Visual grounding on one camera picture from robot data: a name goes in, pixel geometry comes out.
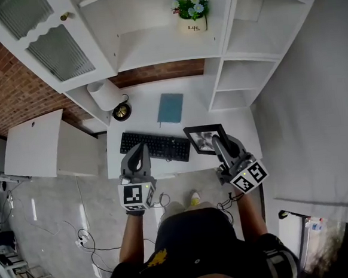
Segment black picture frame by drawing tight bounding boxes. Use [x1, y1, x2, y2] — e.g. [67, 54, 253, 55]
[182, 123, 230, 158]

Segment person in dark shirt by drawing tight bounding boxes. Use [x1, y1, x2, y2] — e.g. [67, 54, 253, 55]
[66, 200, 303, 278]

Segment hand-held gripper cable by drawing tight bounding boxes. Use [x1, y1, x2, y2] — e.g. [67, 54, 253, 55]
[149, 191, 172, 210]
[215, 191, 248, 228]

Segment black keyboard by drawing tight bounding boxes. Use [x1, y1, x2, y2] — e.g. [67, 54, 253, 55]
[118, 126, 193, 168]

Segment white desk with shelving unit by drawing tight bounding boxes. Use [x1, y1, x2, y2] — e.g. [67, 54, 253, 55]
[0, 0, 340, 189]

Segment teal notebook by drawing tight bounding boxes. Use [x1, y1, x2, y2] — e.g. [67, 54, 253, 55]
[154, 91, 187, 128]

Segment black wrist strap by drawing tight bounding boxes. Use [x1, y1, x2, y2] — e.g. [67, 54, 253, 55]
[125, 205, 147, 217]

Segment person's left forearm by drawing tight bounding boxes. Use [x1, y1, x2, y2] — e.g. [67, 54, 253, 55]
[115, 212, 150, 265]

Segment left hand-held gripper cable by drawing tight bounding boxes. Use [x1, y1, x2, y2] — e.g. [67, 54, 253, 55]
[149, 191, 172, 210]

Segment white power strip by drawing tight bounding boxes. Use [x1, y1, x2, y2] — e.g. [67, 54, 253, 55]
[74, 235, 90, 249]

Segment white shade table lamp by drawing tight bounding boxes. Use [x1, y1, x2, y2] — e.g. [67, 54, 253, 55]
[86, 77, 133, 125]

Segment white shelf compartment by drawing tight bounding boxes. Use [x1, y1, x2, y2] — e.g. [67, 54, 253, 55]
[83, 0, 236, 74]

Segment white ribbed glass cabinet door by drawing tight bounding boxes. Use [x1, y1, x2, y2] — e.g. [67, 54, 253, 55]
[0, 0, 119, 99]

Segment person's right white shoe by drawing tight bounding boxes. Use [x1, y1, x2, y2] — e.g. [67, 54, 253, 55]
[188, 188, 203, 207]

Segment white open shelf tower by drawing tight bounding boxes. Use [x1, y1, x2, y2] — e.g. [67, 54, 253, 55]
[200, 0, 335, 112]

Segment right hand-held gripper cable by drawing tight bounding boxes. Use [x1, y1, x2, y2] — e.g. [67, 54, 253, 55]
[215, 191, 248, 228]

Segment grey metal rail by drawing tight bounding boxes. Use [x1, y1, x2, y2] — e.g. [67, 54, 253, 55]
[0, 164, 31, 183]

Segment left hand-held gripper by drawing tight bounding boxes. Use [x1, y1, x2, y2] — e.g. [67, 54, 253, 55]
[114, 142, 160, 212]

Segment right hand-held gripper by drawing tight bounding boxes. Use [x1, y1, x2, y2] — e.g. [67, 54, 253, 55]
[212, 131, 271, 197]

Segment white side cabinet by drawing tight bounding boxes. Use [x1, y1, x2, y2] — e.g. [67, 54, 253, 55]
[0, 106, 102, 184]

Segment person's right forearm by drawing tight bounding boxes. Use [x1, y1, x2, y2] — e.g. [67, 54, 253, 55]
[233, 188, 270, 245]

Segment black framed window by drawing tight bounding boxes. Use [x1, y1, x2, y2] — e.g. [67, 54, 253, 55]
[298, 210, 348, 278]

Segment potted flowers in white pot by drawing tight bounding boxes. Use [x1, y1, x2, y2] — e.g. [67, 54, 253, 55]
[170, 0, 213, 35]

